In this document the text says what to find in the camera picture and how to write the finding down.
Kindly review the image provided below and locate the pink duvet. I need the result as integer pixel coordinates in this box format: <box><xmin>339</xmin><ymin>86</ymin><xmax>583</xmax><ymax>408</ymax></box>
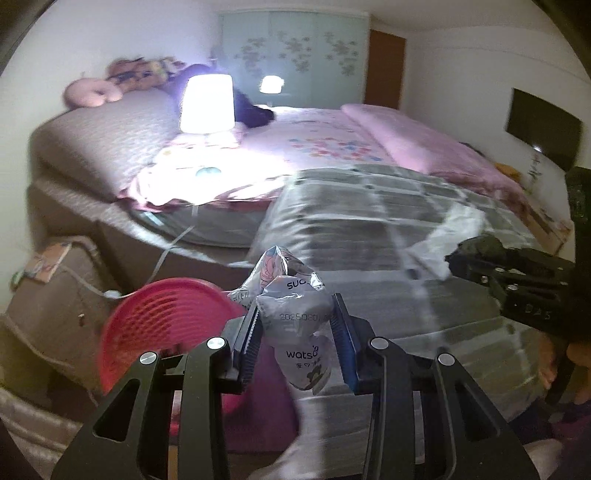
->
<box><xmin>341</xmin><ymin>103</ymin><xmax>529</xmax><ymax>206</ymax></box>

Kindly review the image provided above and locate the person's right hand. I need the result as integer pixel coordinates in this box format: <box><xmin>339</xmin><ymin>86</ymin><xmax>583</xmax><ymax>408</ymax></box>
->
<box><xmin>537</xmin><ymin>338</ymin><xmax>591</xmax><ymax>395</ymax></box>

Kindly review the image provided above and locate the white table lamp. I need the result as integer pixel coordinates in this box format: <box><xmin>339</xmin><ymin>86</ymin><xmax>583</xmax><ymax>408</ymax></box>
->
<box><xmin>178</xmin><ymin>73</ymin><xmax>236</xmax><ymax>180</ymax></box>

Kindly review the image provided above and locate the grey checked blanket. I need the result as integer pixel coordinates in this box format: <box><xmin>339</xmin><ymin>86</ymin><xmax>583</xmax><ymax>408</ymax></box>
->
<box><xmin>248</xmin><ymin>163</ymin><xmax>557</xmax><ymax>409</ymax></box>

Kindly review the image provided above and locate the beige patterned curtain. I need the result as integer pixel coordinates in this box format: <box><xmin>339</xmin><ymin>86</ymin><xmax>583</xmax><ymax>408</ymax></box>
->
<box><xmin>0</xmin><ymin>388</ymin><xmax>95</xmax><ymax>480</ymax></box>

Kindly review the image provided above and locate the white snack packet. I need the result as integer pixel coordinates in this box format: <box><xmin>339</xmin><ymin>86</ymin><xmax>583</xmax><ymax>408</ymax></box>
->
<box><xmin>228</xmin><ymin>245</ymin><xmax>336</xmax><ymax>396</ymax></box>

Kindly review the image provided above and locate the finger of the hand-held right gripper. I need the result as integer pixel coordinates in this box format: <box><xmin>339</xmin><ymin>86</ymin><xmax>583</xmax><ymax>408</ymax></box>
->
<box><xmin>455</xmin><ymin>234</ymin><xmax>525</xmax><ymax>268</ymax></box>
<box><xmin>444</xmin><ymin>256</ymin><xmax>511</xmax><ymax>303</ymax></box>

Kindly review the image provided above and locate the yellow purple plush toy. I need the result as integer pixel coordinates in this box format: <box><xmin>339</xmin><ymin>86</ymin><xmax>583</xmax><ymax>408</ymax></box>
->
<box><xmin>143</xmin><ymin>56</ymin><xmax>183</xmax><ymax>88</ymax></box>

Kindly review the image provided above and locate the grey fabric nightstand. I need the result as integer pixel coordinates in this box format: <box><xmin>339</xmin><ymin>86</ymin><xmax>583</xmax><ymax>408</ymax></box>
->
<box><xmin>0</xmin><ymin>234</ymin><xmax>123</xmax><ymax>409</ymax></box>

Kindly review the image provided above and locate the grey upholstered bed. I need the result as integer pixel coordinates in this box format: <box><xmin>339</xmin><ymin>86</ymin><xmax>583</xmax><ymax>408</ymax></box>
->
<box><xmin>25</xmin><ymin>88</ymin><xmax>573</xmax><ymax>416</ymax></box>

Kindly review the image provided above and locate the grey patterned headboard cushion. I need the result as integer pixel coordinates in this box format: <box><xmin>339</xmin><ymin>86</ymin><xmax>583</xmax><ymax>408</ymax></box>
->
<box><xmin>29</xmin><ymin>89</ymin><xmax>197</xmax><ymax>200</ymax></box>

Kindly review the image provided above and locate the light wooden furniture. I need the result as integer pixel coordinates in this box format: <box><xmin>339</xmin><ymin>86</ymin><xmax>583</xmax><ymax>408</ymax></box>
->
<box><xmin>523</xmin><ymin>194</ymin><xmax>574</xmax><ymax>258</ymax></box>

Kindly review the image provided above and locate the pink plush toy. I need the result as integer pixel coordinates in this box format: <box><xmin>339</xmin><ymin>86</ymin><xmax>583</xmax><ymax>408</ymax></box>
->
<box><xmin>63</xmin><ymin>76</ymin><xmax>124</xmax><ymax>110</ymax></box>

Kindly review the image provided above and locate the black wall television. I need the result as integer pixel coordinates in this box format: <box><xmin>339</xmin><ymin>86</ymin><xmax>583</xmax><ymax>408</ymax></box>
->
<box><xmin>505</xmin><ymin>87</ymin><xmax>584</xmax><ymax>172</ymax></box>

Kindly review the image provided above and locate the reddish brown door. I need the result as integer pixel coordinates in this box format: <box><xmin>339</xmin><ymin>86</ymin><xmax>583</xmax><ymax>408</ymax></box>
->
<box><xmin>364</xmin><ymin>29</ymin><xmax>408</xmax><ymax>112</ymax></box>

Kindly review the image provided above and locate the pink floral bed sheet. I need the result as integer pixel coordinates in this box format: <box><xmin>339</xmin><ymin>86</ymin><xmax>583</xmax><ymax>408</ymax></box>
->
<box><xmin>117</xmin><ymin>107</ymin><xmax>394</xmax><ymax>209</ymax></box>

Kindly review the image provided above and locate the colourful picture book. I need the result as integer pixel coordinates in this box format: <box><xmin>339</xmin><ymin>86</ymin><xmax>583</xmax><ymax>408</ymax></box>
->
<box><xmin>24</xmin><ymin>242</ymin><xmax>73</xmax><ymax>283</ymax></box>

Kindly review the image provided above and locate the dark purple pillow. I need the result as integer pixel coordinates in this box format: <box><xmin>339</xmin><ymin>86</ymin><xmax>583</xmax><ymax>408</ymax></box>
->
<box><xmin>167</xmin><ymin>64</ymin><xmax>279</xmax><ymax>129</ymax></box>

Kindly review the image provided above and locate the person's purple garment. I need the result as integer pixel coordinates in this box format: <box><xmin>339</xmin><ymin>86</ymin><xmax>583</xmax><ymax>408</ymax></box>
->
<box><xmin>510</xmin><ymin>392</ymin><xmax>591</xmax><ymax>480</ymax></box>

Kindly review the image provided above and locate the purple stool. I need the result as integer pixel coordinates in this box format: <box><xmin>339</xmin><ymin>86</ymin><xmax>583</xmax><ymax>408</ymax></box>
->
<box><xmin>170</xmin><ymin>362</ymin><xmax>302</xmax><ymax>457</ymax></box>

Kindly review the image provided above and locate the pink plastic basket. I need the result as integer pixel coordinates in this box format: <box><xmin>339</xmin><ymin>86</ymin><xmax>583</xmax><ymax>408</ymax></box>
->
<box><xmin>98</xmin><ymin>276</ymin><xmax>262</xmax><ymax>418</ymax></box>

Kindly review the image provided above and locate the floral sliding door wardrobe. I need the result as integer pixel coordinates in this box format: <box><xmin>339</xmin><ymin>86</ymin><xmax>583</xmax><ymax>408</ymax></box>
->
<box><xmin>217</xmin><ymin>11</ymin><xmax>371</xmax><ymax>110</ymax></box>

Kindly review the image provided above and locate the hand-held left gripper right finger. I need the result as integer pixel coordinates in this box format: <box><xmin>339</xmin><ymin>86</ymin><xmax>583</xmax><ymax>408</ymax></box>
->
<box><xmin>329</xmin><ymin>293</ymin><xmax>533</xmax><ymax>480</ymax></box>

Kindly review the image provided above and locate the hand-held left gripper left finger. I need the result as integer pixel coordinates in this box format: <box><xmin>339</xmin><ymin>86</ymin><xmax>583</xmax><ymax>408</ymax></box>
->
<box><xmin>51</xmin><ymin>305</ymin><xmax>263</xmax><ymax>480</ymax></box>

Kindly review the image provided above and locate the white lamp cable with switch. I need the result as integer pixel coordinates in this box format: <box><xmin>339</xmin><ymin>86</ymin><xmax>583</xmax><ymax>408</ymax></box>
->
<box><xmin>65</xmin><ymin>203</ymin><xmax>206</xmax><ymax>301</ymax></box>

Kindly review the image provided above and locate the white plastic bag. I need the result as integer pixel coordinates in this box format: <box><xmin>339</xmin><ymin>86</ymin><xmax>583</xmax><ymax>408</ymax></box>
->
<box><xmin>271</xmin><ymin>399</ymin><xmax>325</xmax><ymax>480</ymax></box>

